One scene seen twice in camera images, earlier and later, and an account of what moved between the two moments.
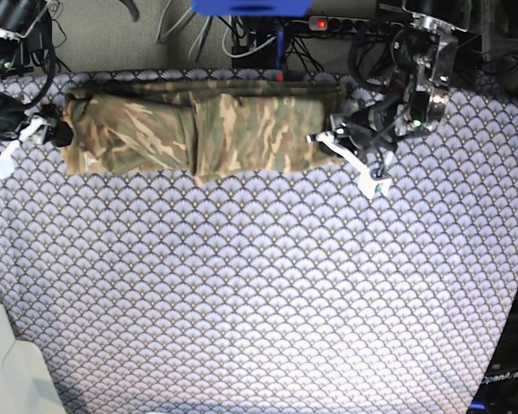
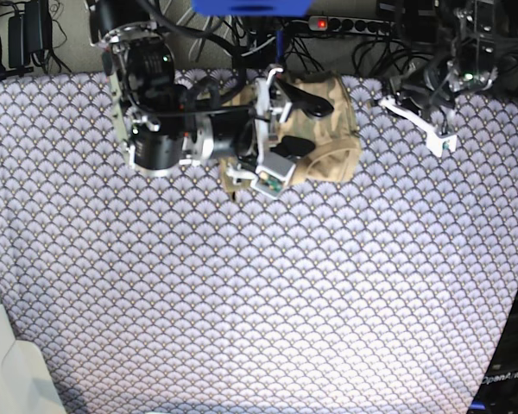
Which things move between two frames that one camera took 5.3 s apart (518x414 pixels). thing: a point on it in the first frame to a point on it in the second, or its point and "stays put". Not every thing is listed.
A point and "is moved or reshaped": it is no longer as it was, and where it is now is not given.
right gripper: [375, 124] to [432, 93]
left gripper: [45, 124] to [230, 136]
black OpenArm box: [508, 384] stays put
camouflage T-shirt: [188, 133] is moved or reshaped
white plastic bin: [15, 377] stays put
